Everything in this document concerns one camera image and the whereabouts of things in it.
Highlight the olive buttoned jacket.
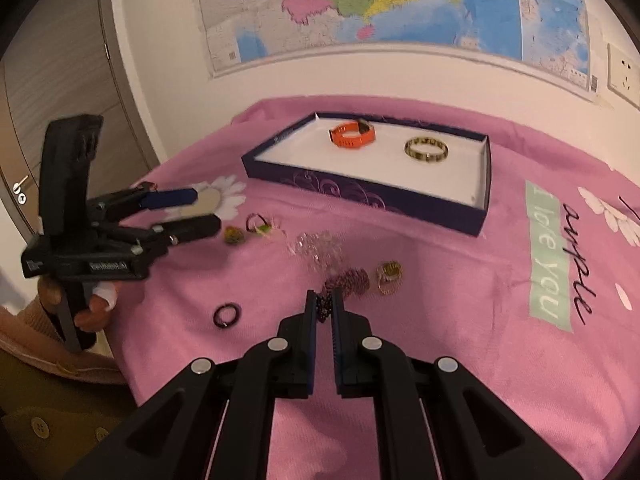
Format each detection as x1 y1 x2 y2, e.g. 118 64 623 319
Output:
0 350 146 480

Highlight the large colourful wall map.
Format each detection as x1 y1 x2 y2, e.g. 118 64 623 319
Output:
192 0 526 79

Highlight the amber bangle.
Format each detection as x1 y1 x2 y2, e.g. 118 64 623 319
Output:
404 136 450 165

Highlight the clear crystal bracelet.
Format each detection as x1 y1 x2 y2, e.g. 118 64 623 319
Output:
286 230 346 273

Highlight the dark red bead bracelet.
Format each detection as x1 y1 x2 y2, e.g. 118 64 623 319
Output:
317 267 371 323

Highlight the orange watch band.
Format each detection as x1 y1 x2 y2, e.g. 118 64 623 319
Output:
328 119 377 150

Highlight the blue wall map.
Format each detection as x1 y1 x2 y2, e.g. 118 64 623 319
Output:
512 0 603 93

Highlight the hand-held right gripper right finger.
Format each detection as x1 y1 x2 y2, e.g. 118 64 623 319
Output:
330 290 581 480

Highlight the hair tie with green bead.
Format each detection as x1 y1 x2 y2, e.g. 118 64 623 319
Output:
245 212 286 241

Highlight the person's left hand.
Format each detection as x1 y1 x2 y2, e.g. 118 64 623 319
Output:
74 282 119 334

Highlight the black ring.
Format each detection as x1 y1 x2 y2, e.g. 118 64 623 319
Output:
213 301 243 330

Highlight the navy white shallow box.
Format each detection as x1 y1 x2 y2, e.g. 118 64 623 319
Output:
241 111 492 238

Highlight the person's left forearm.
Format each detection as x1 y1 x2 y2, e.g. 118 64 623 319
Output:
0 300 126 386

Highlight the gold bead bracelet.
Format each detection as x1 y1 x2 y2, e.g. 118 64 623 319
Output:
375 260 405 295

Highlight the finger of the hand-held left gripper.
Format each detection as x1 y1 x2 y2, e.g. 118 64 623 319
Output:
107 214 222 259
87 186 199 226

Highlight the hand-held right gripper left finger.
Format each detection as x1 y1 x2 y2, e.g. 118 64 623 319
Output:
62 290 321 480

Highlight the white wall socket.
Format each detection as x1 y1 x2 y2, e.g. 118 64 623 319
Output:
606 42 640 106

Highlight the pink printed blanket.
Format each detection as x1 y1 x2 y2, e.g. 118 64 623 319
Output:
107 95 640 480

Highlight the brown wooden door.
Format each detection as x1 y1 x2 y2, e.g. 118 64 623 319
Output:
0 0 161 241

